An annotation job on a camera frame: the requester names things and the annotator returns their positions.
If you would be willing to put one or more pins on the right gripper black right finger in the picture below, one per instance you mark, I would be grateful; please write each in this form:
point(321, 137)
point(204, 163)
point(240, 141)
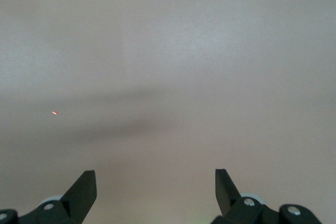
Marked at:
point(231, 203)

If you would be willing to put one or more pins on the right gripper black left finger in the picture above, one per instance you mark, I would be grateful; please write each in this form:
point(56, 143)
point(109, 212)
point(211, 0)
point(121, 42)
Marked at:
point(78, 203)

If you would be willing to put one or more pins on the brown table mat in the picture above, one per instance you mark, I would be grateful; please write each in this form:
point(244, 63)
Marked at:
point(168, 37)

